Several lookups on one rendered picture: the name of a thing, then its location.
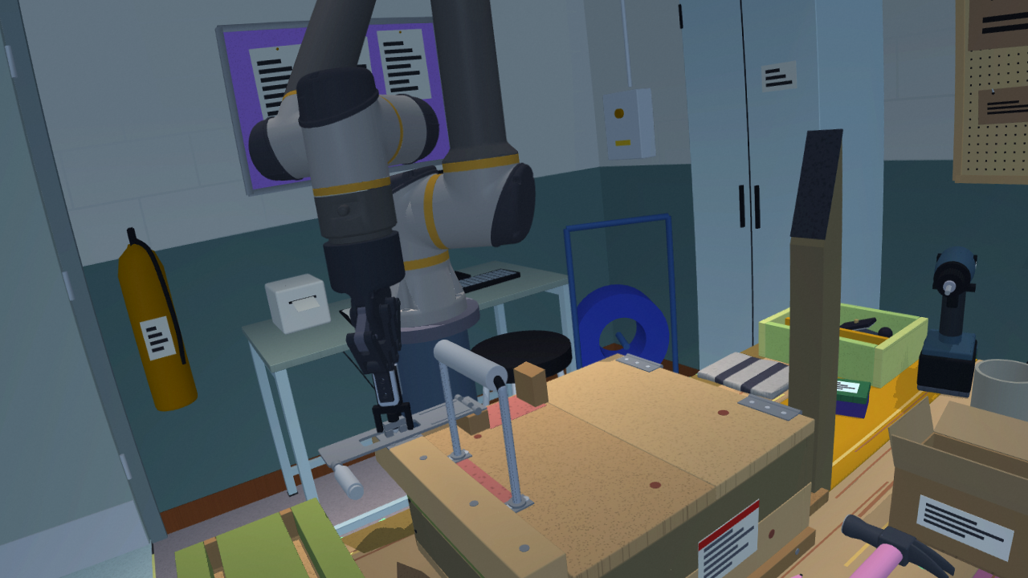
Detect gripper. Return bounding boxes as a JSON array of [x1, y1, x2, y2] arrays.
[[324, 231, 405, 406]]

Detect grey metal hasp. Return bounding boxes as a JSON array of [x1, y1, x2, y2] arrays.
[[318, 399, 483, 469]]

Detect speckled brown crate lid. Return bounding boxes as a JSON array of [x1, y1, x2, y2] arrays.
[[376, 356, 817, 578]]

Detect pine crate body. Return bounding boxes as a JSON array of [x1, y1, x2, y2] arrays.
[[410, 421, 817, 578]]

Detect grey desk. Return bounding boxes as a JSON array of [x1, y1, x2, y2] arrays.
[[243, 261, 573, 503]]

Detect white printer box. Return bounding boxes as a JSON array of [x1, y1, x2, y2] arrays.
[[265, 274, 332, 335]]

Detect black keyboard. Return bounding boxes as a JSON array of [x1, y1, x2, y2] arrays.
[[456, 269, 521, 294]]

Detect black round stool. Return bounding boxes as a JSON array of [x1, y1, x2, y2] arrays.
[[470, 331, 573, 380]]

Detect blue roll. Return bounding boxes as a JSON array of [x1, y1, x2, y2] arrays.
[[577, 284, 670, 372]]

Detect yellow fire extinguisher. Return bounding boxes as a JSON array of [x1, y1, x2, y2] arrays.
[[118, 227, 198, 412]]

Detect green wooden pallet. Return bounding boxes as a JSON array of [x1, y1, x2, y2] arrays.
[[174, 498, 364, 578]]

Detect purple notice board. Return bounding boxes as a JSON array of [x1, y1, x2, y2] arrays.
[[215, 18, 451, 196]]

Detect grey door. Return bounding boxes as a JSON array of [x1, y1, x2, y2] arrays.
[[0, 0, 167, 578]]

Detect grey striped pad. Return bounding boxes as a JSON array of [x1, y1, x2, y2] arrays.
[[697, 351, 792, 399]]

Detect grey double door cabinet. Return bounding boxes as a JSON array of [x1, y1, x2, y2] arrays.
[[681, 0, 885, 372]]

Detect brown upright board black top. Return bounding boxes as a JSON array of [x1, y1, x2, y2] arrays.
[[789, 128, 844, 492]]

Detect small green box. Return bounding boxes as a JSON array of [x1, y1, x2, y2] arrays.
[[835, 379, 872, 419]]

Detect black pliers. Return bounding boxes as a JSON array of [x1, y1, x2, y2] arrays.
[[839, 317, 894, 339]]

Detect yellow mat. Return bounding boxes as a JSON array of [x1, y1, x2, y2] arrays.
[[827, 377, 948, 489]]

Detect green tray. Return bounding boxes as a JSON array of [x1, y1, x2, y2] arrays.
[[759, 303, 929, 389]]

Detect black tool on stand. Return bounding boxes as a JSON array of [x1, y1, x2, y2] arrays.
[[917, 248, 980, 397]]

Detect cardboard box with label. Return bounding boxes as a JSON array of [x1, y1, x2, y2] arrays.
[[887, 399, 1028, 564]]

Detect grey round tub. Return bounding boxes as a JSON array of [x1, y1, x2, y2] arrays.
[[970, 359, 1028, 423]]

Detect tan pegboard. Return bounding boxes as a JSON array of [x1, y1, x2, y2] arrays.
[[953, 0, 1028, 186]]

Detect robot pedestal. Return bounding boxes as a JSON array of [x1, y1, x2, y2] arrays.
[[399, 325, 481, 402]]

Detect grey roller handle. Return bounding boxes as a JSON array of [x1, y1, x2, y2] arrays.
[[434, 340, 533, 513]]

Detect blue tube frame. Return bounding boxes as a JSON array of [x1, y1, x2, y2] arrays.
[[564, 214, 679, 374]]

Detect white wall switch box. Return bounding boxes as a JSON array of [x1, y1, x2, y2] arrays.
[[602, 0, 657, 160]]

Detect black hammer pink handle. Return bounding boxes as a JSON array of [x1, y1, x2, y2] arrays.
[[841, 514, 957, 578]]

